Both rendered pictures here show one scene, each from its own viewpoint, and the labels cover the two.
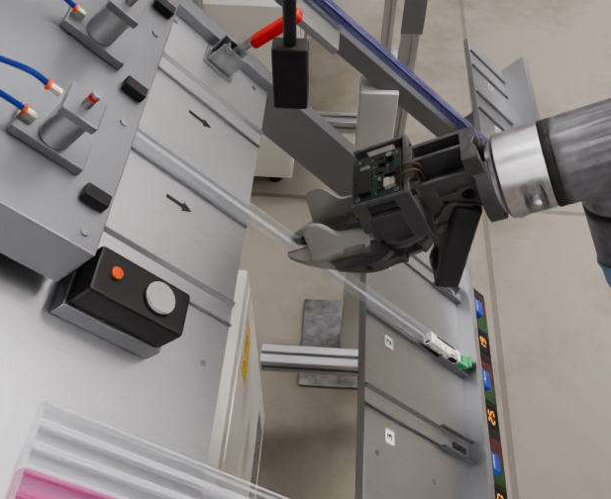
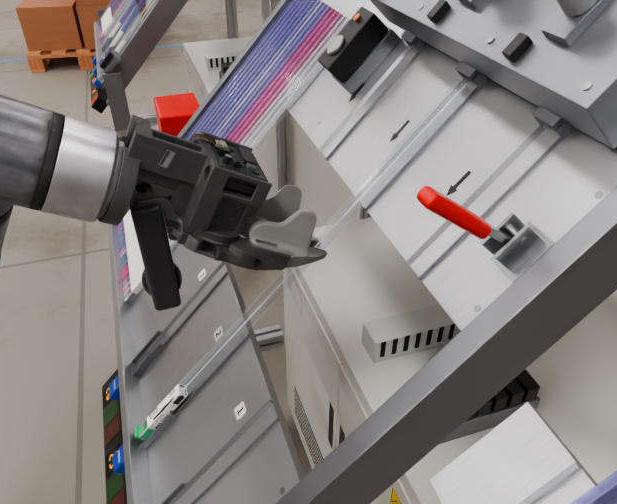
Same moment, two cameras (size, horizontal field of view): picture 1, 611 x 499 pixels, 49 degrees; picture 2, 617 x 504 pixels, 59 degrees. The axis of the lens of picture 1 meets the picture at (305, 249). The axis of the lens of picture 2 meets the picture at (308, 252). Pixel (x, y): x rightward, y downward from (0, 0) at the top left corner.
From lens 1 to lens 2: 0.86 m
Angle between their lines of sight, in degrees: 89
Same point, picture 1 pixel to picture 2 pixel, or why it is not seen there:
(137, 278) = (350, 33)
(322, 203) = (299, 226)
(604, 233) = not seen: outside the picture
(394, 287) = (226, 395)
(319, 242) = (285, 205)
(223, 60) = (509, 234)
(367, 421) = not seen: hidden behind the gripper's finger
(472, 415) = (133, 394)
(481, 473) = (126, 352)
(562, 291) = not seen: outside the picture
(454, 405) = (152, 387)
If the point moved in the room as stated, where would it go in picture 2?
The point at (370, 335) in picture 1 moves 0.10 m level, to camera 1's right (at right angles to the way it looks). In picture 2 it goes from (234, 311) to (144, 335)
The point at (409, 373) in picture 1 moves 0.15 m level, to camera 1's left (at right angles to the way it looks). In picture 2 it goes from (195, 341) to (312, 308)
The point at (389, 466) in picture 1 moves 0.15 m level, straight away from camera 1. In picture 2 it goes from (198, 261) to (183, 344)
